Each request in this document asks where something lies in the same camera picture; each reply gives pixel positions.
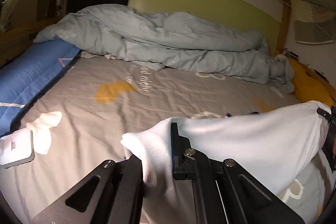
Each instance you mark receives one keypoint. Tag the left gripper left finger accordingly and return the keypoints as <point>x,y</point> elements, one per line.
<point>111,193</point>

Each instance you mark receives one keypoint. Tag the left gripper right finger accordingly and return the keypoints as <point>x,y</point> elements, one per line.
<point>224,192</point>

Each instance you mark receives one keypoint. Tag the white navy baseball jacket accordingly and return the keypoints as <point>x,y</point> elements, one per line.
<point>281,148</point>

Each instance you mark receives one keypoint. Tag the yellow plush pillow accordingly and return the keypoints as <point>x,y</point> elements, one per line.
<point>306,88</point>

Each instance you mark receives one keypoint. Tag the grey printed bed sheet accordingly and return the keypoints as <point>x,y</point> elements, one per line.
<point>102,99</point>

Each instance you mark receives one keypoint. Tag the white LED desk lamp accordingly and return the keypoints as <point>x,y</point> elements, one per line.
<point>17,148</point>

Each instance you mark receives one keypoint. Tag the patchwork hanging cloth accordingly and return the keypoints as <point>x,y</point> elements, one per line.
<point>313,24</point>

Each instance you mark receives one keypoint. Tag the grey-blue rumpled duvet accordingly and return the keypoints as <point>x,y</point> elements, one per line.
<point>178,40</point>

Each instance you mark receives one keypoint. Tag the blue pillow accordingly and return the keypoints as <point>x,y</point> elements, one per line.
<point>27,76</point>

